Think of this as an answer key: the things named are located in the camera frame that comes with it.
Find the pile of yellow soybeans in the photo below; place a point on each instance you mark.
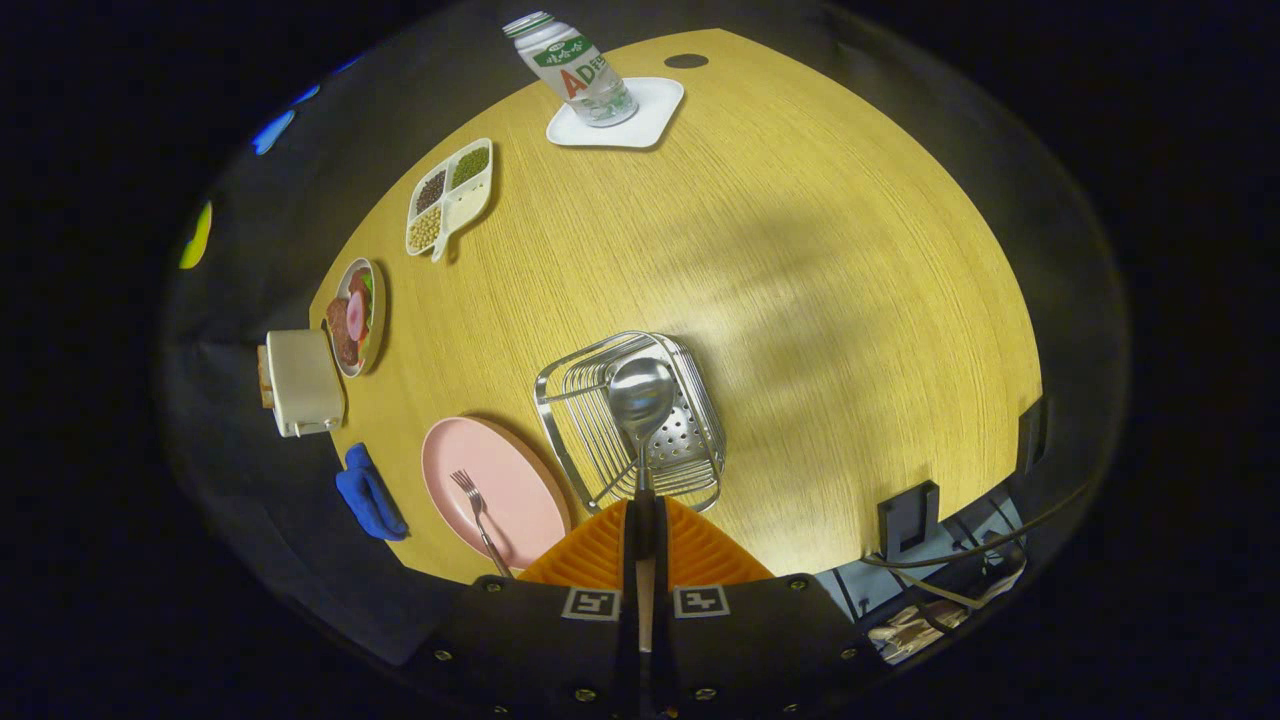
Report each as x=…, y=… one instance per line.
x=425, y=228

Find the white round food plate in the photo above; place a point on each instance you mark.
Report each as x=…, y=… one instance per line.
x=374, y=335

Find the pink ham slice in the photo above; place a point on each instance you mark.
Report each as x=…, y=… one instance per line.
x=355, y=315

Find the pale floor object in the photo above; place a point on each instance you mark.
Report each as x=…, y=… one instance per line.
x=915, y=632

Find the white toaster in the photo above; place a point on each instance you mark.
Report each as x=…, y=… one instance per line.
x=305, y=385

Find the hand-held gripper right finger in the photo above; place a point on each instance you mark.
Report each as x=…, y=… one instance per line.
x=663, y=560

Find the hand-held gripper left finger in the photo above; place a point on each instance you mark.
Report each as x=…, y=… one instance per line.
x=630, y=560

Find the white divided dish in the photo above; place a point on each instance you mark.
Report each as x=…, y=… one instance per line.
x=465, y=210

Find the large brown steak piece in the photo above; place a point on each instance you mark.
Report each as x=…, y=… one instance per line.
x=337, y=322

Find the pile of dark red beans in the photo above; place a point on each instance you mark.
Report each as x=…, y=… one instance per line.
x=431, y=190

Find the toasted bread slice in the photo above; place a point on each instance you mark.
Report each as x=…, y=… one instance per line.
x=265, y=392
x=264, y=362

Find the pile of green beans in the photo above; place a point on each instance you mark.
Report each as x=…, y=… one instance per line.
x=470, y=167

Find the white plastic drink bottle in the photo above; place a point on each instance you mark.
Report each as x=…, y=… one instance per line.
x=575, y=70

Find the black table clamp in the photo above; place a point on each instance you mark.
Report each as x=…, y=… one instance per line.
x=908, y=520
x=1032, y=435

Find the white square coaster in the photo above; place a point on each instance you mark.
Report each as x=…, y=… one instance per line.
x=650, y=125

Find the blue folded cloth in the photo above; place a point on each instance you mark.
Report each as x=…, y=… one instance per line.
x=370, y=495

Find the pink plate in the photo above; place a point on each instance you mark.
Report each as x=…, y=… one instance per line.
x=515, y=480

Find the metal spoon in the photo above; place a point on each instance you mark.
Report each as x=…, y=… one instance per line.
x=640, y=395

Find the metal fork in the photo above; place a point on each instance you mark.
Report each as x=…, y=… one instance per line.
x=480, y=520

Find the small brown steak piece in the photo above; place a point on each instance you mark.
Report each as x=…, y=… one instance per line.
x=359, y=280

